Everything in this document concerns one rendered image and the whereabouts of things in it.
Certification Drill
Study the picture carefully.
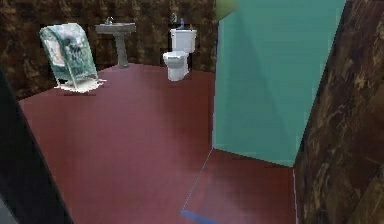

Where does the grey pedestal sink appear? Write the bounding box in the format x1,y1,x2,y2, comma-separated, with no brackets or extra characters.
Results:
94,21,137,69

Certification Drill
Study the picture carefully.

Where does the white toilet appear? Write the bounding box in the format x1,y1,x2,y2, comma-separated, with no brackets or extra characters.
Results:
162,28,198,83

